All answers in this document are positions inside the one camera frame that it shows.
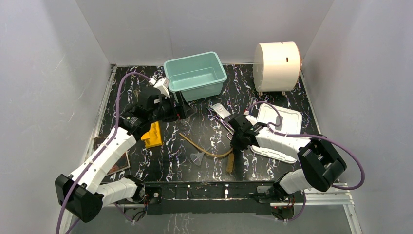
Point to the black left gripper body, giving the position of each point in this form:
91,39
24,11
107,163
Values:
176,106

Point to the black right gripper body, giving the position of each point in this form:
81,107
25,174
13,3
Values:
236,142

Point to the tan rubber tube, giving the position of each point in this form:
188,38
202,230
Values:
203,150

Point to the clear plastic funnel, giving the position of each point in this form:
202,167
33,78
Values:
197,158

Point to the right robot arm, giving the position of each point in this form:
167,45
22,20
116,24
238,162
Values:
320,163

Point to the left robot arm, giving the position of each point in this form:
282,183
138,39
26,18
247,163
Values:
91,173

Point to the white paper packet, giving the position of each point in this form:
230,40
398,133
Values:
220,110

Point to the yellow test tube rack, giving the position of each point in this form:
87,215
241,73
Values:
152,138

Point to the tan test tube brush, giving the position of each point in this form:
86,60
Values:
230,163

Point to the teal plastic bin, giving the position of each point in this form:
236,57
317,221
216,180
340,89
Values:
197,76

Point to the dark picture book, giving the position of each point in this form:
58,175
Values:
122,164

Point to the cream cylindrical drum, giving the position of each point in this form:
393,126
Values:
276,66

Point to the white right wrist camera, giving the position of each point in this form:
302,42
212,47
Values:
250,118

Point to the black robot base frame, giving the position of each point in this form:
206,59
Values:
217,207

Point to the aluminium rail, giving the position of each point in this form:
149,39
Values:
154,192

